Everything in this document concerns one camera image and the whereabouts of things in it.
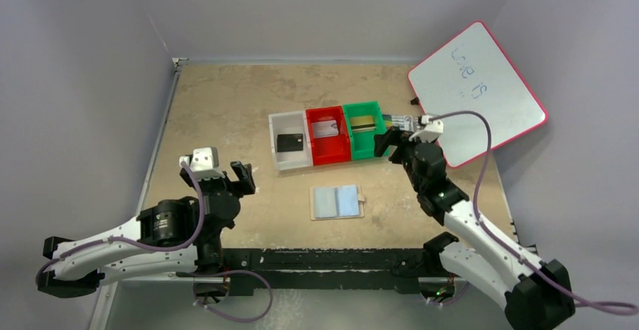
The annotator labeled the marker pen pack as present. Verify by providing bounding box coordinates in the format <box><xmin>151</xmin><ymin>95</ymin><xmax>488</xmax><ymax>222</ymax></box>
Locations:
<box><xmin>382</xmin><ymin>114</ymin><xmax>422</xmax><ymax>132</ymax></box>

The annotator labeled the green plastic bin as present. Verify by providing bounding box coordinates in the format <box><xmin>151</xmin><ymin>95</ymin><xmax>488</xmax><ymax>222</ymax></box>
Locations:
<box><xmin>342</xmin><ymin>101</ymin><xmax>387</xmax><ymax>160</ymax></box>

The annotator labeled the gold credit card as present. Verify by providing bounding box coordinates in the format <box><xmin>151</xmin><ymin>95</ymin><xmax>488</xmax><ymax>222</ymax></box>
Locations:
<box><xmin>350</xmin><ymin>115</ymin><xmax>376</xmax><ymax>133</ymax></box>

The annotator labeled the red plastic bin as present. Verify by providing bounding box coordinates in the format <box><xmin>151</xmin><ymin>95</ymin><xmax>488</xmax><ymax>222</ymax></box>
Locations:
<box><xmin>305</xmin><ymin>105</ymin><xmax>351</xmax><ymax>166</ymax></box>

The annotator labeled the white plastic bin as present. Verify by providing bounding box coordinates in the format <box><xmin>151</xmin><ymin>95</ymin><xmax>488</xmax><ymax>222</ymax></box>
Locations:
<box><xmin>268</xmin><ymin>111</ymin><xmax>313</xmax><ymax>171</ymax></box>

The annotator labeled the beige card holder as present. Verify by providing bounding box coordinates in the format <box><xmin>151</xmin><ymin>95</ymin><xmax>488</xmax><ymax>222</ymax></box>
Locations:
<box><xmin>309</xmin><ymin>185</ymin><xmax>366</xmax><ymax>221</ymax></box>

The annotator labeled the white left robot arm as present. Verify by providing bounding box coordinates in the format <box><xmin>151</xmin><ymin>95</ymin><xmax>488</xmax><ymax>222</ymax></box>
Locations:
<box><xmin>35</xmin><ymin>161</ymin><xmax>256</xmax><ymax>298</ymax></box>

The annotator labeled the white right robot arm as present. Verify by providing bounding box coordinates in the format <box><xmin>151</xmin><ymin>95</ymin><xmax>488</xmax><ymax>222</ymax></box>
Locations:
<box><xmin>374</xmin><ymin>127</ymin><xmax>576</xmax><ymax>329</ymax></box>

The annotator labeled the black credit card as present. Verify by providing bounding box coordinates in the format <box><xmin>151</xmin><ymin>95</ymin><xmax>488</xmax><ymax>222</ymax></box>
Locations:
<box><xmin>276</xmin><ymin>133</ymin><xmax>305</xmax><ymax>153</ymax></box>

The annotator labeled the silver credit card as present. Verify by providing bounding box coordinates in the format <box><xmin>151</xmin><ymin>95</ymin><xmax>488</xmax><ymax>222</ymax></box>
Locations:
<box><xmin>311</xmin><ymin>120</ymin><xmax>340</xmax><ymax>139</ymax></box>

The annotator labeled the pink framed whiteboard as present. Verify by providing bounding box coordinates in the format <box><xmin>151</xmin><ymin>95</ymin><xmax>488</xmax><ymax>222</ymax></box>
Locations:
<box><xmin>408</xmin><ymin>21</ymin><xmax>547</xmax><ymax>168</ymax></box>

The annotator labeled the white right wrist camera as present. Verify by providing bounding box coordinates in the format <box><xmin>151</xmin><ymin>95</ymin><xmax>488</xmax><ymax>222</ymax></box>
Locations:
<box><xmin>408</xmin><ymin>115</ymin><xmax>444</xmax><ymax>143</ymax></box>

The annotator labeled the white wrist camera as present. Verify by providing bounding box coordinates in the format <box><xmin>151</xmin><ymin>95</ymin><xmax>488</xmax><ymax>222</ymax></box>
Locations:
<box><xmin>408</xmin><ymin>115</ymin><xmax>444</xmax><ymax>143</ymax></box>
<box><xmin>179</xmin><ymin>147</ymin><xmax>226</xmax><ymax>180</ymax></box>

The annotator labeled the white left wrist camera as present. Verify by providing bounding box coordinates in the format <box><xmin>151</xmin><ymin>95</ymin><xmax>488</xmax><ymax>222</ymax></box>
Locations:
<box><xmin>179</xmin><ymin>147</ymin><xmax>226</xmax><ymax>180</ymax></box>

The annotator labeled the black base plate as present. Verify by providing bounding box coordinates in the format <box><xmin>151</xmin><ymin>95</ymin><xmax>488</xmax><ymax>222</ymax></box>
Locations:
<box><xmin>177</xmin><ymin>247</ymin><xmax>472</xmax><ymax>296</ymax></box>

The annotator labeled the aluminium frame rail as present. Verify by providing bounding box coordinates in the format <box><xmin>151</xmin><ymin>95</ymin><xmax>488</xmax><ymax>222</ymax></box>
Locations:
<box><xmin>90</xmin><ymin>246</ymin><xmax>558</xmax><ymax>330</ymax></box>

